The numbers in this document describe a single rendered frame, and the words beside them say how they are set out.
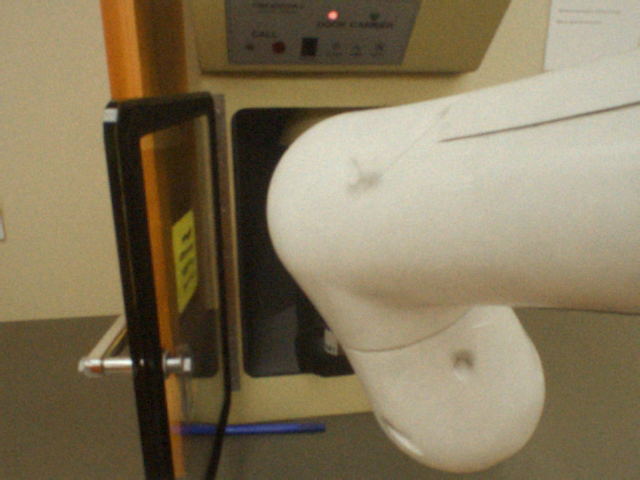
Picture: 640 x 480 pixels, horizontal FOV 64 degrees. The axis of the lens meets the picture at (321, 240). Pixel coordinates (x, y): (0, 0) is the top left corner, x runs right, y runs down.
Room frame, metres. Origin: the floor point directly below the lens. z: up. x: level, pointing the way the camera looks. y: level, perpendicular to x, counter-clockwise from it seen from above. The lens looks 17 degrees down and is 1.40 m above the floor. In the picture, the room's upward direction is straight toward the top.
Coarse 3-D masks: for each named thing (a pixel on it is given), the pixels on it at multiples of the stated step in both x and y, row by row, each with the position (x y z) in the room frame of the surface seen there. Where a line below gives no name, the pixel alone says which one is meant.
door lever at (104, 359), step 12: (120, 324) 0.39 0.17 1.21; (108, 336) 0.37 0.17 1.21; (120, 336) 0.37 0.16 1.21; (96, 348) 0.35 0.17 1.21; (108, 348) 0.35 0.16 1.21; (120, 348) 0.36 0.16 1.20; (84, 360) 0.33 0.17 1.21; (96, 360) 0.33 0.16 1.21; (108, 360) 0.33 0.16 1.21; (120, 360) 0.33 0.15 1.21; (84, 372) 0.33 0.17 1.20; (96, 372) 0.33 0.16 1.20; (108, 372) 0.33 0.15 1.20; (120, 372) 0.33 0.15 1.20
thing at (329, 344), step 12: (300, 300) 0.61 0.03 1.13; (300, 312) 0.61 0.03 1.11; (312, 312) 0.59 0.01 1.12; (300, 324) 0.61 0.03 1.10; (312, 324) 0.59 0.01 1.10; (324, 324) 0.59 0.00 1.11; (300, 336) 0.61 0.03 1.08; (312, 336) 0.59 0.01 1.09; (324, 336) 0.59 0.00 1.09; (312, 348) 0.59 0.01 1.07; (324, 348) 0.59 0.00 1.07; (336, 348) 0.59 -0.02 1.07
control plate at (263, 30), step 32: (256, 0) 0.53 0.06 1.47; (288, 0) 0.54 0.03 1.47; (320, 0) 0.54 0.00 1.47; (352, 0) 0.55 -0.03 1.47; (384, 0) 0.55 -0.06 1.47; (416, 0) 0.55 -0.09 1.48; (256, 32) 0.56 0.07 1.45; (288, 32) 0.56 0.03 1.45; (320, 32) 0.57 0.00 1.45; (352, 32) 0.57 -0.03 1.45; (384, 32) 0.58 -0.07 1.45; (256, 64) 0.59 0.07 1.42; (288, 64) 0.59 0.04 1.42; (320, 64) 0.60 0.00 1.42; (352, 64) 0.60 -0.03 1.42; (384, 64) 0.61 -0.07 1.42
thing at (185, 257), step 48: (144, 96) 0.36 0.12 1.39; (144, 144) 0.34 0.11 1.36; (192, 144) 0.48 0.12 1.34; (192, 192) 0.47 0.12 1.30; (192, 240) 0.45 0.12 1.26; (192, 288) 0.44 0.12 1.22; (192, 336) 0.42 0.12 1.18; (144, 384) 0.29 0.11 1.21; (192, 384) 0.41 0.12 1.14; (144, 432) 0.29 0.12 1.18; (192, 432) 0.39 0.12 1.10
